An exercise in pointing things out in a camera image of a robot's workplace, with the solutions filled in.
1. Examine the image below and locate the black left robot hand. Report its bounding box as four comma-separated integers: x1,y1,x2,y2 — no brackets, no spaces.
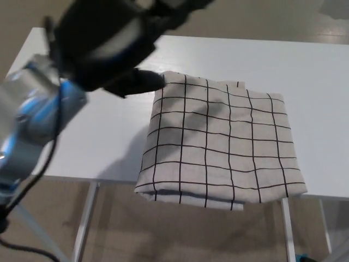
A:
45,0,215,99

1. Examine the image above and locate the white black-checkered towel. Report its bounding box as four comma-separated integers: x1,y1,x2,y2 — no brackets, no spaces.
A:
134,70,309,212

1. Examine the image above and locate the white metal table leg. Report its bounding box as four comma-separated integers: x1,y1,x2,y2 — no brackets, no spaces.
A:
72,182,100,262
280,198,297,262
317,199,334,253

